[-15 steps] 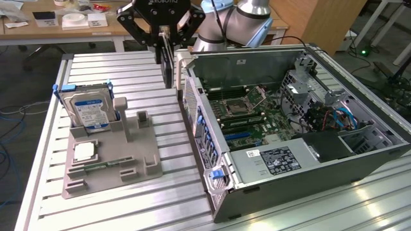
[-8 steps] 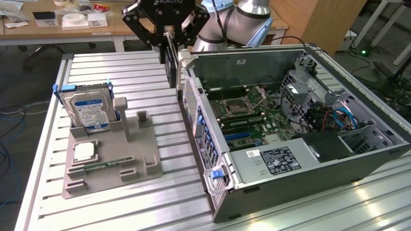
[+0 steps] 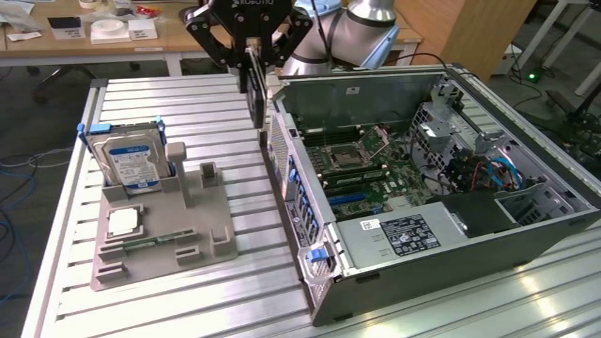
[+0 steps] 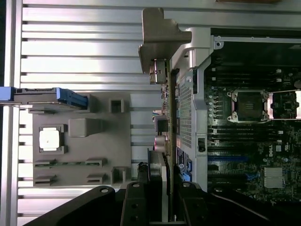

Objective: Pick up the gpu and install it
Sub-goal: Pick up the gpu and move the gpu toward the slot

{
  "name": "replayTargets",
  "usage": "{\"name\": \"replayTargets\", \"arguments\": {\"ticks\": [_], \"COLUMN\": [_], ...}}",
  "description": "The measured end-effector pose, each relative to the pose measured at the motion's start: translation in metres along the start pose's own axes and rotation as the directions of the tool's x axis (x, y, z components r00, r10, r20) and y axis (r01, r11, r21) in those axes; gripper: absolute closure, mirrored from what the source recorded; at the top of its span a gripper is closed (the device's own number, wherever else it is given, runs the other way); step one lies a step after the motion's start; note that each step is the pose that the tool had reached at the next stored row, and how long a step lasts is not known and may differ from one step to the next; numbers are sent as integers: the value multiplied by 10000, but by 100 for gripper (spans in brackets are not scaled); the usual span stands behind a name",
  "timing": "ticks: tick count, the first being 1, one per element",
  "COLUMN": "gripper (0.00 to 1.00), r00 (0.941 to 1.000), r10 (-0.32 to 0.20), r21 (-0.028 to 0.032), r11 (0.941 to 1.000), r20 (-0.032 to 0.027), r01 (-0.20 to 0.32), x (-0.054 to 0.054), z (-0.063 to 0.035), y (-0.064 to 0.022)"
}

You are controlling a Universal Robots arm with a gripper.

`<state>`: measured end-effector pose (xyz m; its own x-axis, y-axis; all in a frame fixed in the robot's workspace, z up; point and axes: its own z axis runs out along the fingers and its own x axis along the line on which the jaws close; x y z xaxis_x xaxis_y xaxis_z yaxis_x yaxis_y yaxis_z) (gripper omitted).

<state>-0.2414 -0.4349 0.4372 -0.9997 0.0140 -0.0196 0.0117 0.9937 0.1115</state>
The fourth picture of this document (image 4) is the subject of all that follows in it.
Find blue expansion slot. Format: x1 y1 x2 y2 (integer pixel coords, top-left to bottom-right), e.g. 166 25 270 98
208 155 250 162

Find grey plastic parts rack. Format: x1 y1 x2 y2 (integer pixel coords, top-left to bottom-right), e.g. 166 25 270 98
28 93 132 188

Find green motherboard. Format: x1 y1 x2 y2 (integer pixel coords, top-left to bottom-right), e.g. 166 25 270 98
204 42 301 203

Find green RAM stick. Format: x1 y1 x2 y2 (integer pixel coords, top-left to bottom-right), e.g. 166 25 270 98
35 159 108 168

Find silver chipset heatsink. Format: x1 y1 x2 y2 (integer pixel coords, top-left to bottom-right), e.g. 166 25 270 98
263 167 286 189

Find installed RAM stick with labels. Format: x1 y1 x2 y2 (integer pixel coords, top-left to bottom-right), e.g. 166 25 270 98
210 134 283 142

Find open dark grey PC case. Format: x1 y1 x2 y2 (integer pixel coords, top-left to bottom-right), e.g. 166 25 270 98
170 25 301 205

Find silver CPU chip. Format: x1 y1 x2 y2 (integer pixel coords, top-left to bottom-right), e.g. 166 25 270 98
39 127 62 151

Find CPU socket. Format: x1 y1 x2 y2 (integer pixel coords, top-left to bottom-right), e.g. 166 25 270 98
227 89 270 122

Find metal socket cover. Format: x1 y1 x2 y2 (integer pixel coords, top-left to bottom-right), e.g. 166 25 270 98
268 90 301 121

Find hard disk with blue bracket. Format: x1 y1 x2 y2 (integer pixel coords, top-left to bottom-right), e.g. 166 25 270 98
0 86 89 111

